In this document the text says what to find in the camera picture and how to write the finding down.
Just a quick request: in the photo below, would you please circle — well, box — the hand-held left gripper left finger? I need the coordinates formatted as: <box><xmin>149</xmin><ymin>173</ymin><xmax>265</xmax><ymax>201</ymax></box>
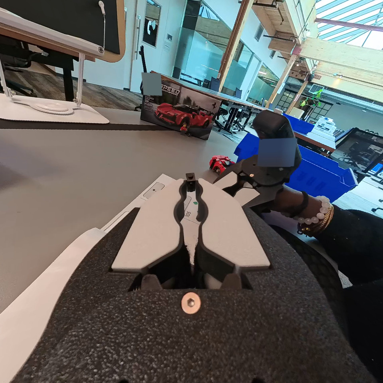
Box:
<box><xmin>111</xmin><ymin>179</ymin><xmax>187</xmax><ymax>273</ymax></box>

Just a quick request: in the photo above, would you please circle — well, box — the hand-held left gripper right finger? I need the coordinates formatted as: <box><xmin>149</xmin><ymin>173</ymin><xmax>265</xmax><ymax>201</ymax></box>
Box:
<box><xmin>194</xmin><ymin>178</ymin><xmax>271</xmax><ymax>274</ymax></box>

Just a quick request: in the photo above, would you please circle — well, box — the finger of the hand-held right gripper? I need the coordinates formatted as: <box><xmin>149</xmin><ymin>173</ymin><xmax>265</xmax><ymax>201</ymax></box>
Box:
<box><xmin>213</xmin><ymin>172</ymin><xmax>240</xmax><ymax>190</ymax></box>
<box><xmin>232</xmin><ymin>186</ymin><xmax>261</xmax><ymax>207</ymax></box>

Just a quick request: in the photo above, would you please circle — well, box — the white lego instruction booklet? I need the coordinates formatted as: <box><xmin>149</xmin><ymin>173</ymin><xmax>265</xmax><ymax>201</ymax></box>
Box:
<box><xmin>0</xmin><ymin>174</ymin><xmax>240</xmax><ymax>383</ymax></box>

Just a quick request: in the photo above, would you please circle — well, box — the person's right forearm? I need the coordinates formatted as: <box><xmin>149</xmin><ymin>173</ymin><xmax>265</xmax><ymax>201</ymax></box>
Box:
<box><xmin>313</xmin><ymin>205</ymin><xmax>383</xmax><ymax>285</ymax></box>

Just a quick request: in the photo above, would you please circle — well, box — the red lego car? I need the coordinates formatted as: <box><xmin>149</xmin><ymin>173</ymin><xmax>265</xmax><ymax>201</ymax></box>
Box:
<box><xmin>209</xmin><ymin>155</ymin><xmax>236</xmax><ymax>175</ymax></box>

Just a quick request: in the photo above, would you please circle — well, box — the lego set box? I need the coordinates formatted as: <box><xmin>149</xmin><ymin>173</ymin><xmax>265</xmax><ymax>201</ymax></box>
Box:
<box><xmin>140</xmin><ymin>73</ymin><xmax>222</xmax><ymax>140</ymax></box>

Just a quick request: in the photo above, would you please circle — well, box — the person's right hand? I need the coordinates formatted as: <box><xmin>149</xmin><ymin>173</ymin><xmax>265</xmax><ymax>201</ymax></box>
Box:
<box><xmin>273</xmin><ymin>186</ymin><xmax>309</xmax><ymax>217</ymax></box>

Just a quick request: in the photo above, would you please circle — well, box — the large blue plastic bin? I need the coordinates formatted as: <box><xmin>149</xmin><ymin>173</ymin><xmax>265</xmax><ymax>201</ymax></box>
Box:
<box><xmin>234</xmin><ymin>132</ymin><xmax>358</xmax><ymax>203</ymax></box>

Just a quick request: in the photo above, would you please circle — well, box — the wood-edged office table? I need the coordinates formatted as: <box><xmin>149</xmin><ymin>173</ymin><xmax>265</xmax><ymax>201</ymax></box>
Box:
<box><xmin>284</xmin><ymin>129</ymin><xmax>337</xmax><ymax>154</ymax></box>

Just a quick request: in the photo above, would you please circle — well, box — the small blue plastic bin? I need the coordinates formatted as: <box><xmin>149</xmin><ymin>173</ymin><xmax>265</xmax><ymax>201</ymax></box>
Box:
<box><xmin>283</xmin><ymin>113</ymin><xmax>315</xmax><ymax>134</ymax></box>

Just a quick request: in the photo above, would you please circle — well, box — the white printer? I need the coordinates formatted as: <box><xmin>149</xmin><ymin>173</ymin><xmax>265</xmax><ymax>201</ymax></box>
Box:
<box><xmin>315</xmin><ymin>116</ymin><xmax>336</xmax><ymax>133</ymax></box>

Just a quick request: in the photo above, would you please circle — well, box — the green potted plant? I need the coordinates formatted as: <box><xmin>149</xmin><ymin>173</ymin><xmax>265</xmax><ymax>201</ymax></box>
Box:
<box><xmin>299</xmin><ymin>88</ymin><xmax>326</xmax><ymax>109</ymax></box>

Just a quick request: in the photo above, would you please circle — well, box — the black textured cushion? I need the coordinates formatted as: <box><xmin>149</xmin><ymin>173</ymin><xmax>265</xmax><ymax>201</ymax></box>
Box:
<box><xmin>268</xmin><ymin>223</ymin><xmax>350</xmax><ymax>333</ymax></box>

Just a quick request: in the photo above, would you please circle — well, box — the black mesh office chair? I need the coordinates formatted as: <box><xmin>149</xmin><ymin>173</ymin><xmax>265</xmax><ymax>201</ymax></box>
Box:
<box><xmin>329</xmin><ymin>128</ymin><xmax>383</xmax><ymax>181</ymax></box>

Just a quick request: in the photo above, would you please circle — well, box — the white desk stand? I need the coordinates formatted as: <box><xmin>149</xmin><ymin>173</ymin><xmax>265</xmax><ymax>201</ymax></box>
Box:
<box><xmin>0</xmin><ymin>7</ymin><xmax>110</xmax><ymax>125</ymax></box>

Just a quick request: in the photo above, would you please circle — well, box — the person's black clothing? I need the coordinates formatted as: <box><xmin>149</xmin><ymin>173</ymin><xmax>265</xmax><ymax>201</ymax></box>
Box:
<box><xmin>338</xmin><ymin>277</ymin><xmax>383</xmax><ymax>383</ymax></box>

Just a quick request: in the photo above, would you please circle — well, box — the black wood-rimmed board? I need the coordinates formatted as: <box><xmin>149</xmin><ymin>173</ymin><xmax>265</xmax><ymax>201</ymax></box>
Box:
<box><xmin>0</xmin><ymin>0</ymin><xmax>126</xmax><ymax>63</ymax></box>

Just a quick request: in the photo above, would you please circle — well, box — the black hair tie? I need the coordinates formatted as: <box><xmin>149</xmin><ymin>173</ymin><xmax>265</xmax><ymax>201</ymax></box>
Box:
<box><xmin>295</xmin><ymin>191</ymin><xmax>309</xmax><ymax>218</ymax></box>

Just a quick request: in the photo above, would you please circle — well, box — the white bead bracelet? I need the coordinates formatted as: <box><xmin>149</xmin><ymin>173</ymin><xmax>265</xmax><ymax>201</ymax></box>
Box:
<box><xmin>281</xmin><ymin>196</ymin><xmax>331</xmax><ymax>225</ymax></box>

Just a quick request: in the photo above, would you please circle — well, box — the gold bracelet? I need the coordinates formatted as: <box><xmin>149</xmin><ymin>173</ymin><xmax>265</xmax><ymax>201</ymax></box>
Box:
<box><xmin>297</xmin><ymin>203</ymin><xmax>334</xmax><ymax>237</ymax></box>

